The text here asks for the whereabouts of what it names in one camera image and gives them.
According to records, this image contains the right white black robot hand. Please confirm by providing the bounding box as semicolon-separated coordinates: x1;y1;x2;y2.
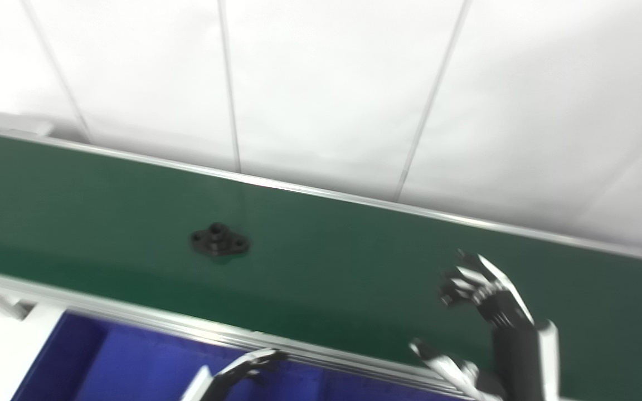
410;250;559;401

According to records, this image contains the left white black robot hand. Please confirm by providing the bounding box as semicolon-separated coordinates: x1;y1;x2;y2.
182;348;289;401

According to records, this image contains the black flanged metal part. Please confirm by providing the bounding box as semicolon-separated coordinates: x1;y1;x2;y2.
190;222;251;258

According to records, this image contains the blue plastic bin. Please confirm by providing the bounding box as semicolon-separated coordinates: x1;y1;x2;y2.
11;311;466;401

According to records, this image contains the green conveyor belt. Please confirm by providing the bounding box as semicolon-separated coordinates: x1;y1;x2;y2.
0;113;642;401
0;134;642;401

